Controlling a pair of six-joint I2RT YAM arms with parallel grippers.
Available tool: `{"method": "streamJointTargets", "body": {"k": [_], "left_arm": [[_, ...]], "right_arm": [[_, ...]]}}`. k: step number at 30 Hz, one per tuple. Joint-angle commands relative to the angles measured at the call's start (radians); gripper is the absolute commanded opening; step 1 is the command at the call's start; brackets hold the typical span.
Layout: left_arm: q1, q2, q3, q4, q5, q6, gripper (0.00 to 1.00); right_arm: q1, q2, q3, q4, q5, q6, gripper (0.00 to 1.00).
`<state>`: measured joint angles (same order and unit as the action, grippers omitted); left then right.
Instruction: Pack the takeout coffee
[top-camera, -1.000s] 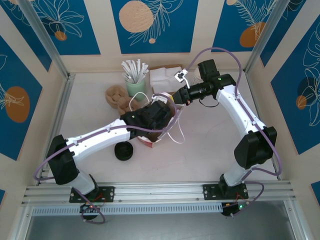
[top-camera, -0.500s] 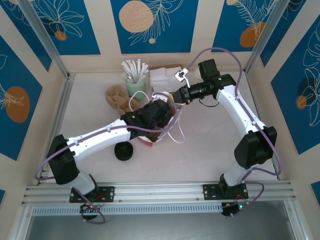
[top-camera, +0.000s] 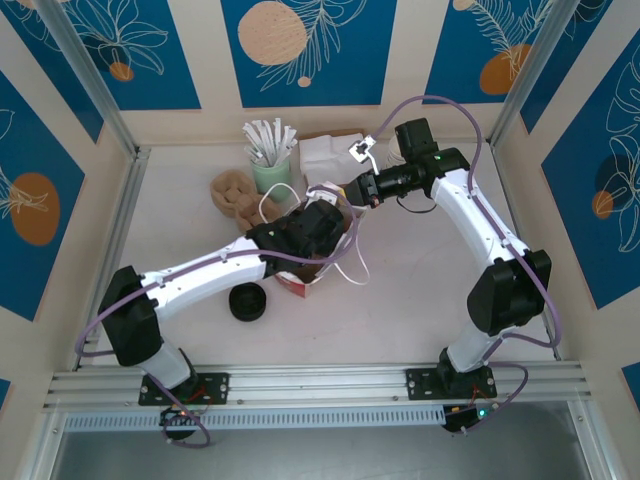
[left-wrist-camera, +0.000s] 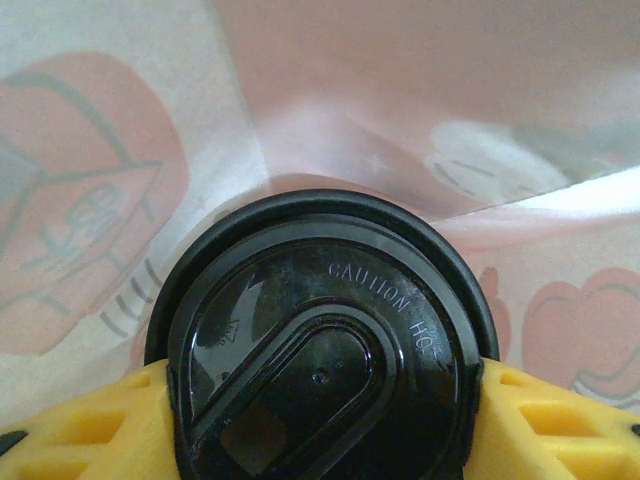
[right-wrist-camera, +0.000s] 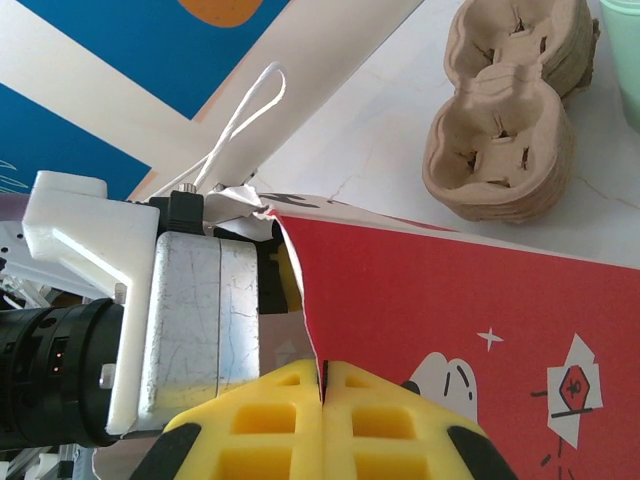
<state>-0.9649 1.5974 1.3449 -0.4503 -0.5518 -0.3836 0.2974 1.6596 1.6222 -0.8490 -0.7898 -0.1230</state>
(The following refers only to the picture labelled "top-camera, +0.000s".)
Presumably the brown pulp cup carrier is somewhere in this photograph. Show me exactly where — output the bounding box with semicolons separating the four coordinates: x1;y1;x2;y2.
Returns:
294;253;324;281

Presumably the red and white paper bag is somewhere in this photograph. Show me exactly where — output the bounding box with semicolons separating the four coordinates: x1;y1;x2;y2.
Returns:
257;182;372;300

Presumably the stack of white napkins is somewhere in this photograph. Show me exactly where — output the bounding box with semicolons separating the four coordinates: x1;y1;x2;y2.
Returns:
298;132;371;189

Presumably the mint green holder cup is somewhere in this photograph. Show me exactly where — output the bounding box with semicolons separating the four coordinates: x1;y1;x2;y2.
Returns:
251;158;292;204

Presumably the stack of brown pulp carriers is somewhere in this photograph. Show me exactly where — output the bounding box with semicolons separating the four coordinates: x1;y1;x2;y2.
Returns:
208;168;279;235

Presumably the black lid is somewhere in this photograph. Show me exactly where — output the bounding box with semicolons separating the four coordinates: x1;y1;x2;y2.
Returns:
228;281;269;324

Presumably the bundle of white wrapped straws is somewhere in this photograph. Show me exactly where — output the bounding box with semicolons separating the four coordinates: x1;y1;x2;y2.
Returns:
242;117;300;167

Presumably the black controller board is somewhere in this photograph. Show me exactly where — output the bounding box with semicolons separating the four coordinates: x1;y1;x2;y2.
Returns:
159;407;206;431
443;405;494;434

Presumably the grey metal bench panel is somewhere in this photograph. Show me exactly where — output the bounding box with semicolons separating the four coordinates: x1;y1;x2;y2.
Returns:
47;428;599;480

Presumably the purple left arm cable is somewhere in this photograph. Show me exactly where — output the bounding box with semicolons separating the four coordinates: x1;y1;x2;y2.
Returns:
74;187;361;447

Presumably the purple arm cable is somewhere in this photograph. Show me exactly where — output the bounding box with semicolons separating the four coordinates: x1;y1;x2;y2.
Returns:
74;187;361;447
370;94;564;436

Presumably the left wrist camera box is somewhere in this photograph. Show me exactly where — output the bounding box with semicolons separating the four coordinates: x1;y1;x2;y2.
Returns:
305;185;341;204

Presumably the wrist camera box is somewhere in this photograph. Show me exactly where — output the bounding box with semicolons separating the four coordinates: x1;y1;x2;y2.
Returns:
305;185;341;204
347;139;377;174

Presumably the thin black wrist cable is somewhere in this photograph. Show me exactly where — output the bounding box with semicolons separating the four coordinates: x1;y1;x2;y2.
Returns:
394;192;436;215

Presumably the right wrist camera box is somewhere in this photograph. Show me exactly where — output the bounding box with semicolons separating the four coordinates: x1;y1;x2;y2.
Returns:
347;139;377;174

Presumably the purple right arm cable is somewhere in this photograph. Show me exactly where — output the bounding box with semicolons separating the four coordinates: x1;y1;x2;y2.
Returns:
370;94;564;436

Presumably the aluminium front frame rail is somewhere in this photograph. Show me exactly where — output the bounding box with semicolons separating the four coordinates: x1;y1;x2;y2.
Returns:
42;362;599;411

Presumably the aluminium corner post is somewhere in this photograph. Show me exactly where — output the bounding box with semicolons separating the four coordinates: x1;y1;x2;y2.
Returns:
35;0;151;160
488;0;584;149

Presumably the aluminium side table rail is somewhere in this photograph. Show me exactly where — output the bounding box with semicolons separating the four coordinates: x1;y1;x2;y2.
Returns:
97;147;151;281

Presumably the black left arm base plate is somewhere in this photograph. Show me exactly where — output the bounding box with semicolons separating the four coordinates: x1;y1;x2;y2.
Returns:
138;372;231;406

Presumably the white slotted cable duct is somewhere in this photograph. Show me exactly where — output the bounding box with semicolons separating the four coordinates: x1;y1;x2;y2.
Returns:
62;404;449;432

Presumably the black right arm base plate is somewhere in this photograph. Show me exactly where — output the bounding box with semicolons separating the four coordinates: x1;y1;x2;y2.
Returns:
405;368;499;401

